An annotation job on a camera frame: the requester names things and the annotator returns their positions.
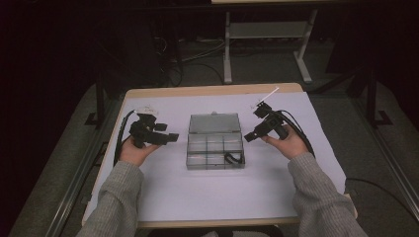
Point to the person's right hand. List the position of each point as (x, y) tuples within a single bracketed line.
[(293, 146)]

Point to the white paper sheet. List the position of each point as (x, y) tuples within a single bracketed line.
[(230, 184)]

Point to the metal floor rail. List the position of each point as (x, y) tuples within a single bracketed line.
[(392, 158), (70, 194)]

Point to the white metal desk frame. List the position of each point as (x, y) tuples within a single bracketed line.
[(227, 49)]

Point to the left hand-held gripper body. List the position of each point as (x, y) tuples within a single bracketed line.
[(143, 131)]

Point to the black metal stand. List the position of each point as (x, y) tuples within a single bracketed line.
[(371, 95), (100, 98)]

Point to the person's left hand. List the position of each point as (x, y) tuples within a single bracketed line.
[(133, 154)]

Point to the clear plastic compartment box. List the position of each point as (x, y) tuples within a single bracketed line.
[(214, 148)]

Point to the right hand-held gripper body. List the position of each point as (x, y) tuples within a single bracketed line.
[(271, 123)]

